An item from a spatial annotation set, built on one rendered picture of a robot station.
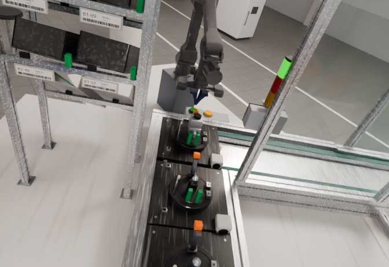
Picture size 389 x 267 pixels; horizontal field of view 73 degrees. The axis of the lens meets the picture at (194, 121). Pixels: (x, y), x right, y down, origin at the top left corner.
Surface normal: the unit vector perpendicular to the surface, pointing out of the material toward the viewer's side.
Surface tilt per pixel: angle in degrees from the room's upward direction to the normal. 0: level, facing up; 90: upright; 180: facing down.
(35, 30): 65
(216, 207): 0
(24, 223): 0
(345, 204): 90
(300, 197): 90
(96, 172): 0
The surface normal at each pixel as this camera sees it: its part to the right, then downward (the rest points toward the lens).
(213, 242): 0.22, -0.78
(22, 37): -0.05, 0.18
